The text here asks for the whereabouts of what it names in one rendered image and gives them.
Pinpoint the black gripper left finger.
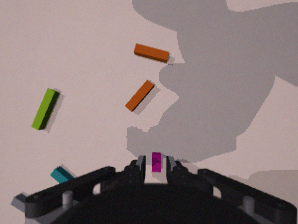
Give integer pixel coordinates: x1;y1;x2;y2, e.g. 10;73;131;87
25;155;146;224

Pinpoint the orange rod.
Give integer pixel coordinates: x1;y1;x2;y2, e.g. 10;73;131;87
134;43;169;63
125;80;154;112

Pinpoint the lime green rectangular bar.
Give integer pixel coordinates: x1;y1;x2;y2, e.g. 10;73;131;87
31;89;60;130

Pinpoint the turquoise rod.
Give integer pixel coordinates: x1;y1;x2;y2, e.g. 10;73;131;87
50;166;74;183

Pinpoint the magenta rod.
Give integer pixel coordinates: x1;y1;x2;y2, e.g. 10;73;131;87
152;152;161;172

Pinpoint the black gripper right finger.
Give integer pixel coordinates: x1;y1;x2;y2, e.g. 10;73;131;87
166;156;297;224

